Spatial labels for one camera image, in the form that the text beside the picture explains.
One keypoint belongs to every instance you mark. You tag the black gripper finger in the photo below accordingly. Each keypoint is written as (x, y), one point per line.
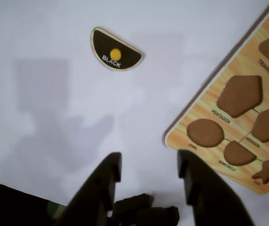
(207, 200)
(94, 200)

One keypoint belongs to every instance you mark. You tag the black semicircle piece yellow pin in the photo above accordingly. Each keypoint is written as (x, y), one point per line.
(106, 44)

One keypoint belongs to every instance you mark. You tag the wooden shape puzzle board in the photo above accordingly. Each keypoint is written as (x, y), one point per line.
(207, 110)

